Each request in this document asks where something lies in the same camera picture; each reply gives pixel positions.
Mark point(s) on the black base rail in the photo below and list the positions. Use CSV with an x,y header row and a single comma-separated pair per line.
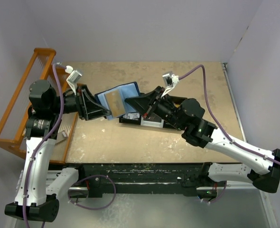
x,y
98,178

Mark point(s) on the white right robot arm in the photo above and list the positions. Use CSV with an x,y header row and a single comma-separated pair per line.
x,y
257,166

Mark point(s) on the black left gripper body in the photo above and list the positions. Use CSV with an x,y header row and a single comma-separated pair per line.
x,y
80,105

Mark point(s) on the blue leather card holder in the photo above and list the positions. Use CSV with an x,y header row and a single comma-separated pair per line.
x,y
126,90

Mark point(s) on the small grey box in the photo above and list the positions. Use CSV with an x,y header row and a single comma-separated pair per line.
x,y
61,136

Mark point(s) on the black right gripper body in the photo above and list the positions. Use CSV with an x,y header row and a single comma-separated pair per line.
x,y
159,93

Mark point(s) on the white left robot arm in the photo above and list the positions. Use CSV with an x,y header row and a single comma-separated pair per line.
x,y
35,200

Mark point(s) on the orange wooden rack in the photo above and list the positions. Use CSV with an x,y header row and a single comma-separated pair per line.
x,y
13,121

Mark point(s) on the aluminium frame rail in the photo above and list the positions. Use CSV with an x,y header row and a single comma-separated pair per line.
x,y
53,175

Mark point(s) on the white middle bin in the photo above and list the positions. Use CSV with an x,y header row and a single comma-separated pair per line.
x,y
152,121

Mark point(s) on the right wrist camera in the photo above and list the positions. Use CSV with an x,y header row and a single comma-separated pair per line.
x,y
170,80

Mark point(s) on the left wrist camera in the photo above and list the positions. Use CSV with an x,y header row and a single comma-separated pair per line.
x,y
73,78

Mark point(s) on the black bin with gold cards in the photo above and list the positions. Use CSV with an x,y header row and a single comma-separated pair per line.
x,y
177,101

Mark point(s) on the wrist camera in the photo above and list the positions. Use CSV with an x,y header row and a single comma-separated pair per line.
x,y
73,78
170,80

